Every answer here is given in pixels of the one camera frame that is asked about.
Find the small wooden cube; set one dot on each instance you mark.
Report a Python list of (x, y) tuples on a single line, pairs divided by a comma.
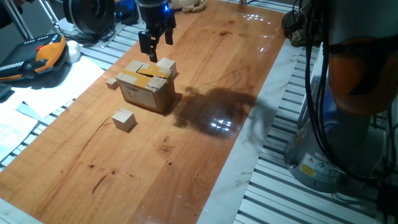
[(112, 84)]

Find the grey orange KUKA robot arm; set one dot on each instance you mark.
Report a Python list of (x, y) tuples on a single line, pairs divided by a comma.
[(357, 77)]

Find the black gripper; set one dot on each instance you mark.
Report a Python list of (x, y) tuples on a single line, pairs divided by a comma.
[(154, 14)]

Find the large wooden cube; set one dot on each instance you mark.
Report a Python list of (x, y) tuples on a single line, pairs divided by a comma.
[(123, 120)]

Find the silver metal stand leg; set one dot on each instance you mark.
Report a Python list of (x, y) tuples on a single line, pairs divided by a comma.
[(18, 21), (49, 14)]

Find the white paper sheet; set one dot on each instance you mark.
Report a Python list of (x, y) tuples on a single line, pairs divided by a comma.
[(14, 127), (62, 90)]

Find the white egg-shaped ball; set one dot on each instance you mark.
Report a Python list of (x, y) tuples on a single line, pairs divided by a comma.
[(73, 51)]

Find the orange black teach pendant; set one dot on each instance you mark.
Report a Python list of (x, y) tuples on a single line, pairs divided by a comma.
[(37, 57)]

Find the black round spool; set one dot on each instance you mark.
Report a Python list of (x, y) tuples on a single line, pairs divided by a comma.
[(88, 15)]

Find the glossy wood grain board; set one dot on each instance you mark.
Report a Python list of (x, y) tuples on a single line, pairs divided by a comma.
[(186, 146)]

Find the medium wooden cube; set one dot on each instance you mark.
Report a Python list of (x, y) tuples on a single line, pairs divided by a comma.
[(168, 64)]

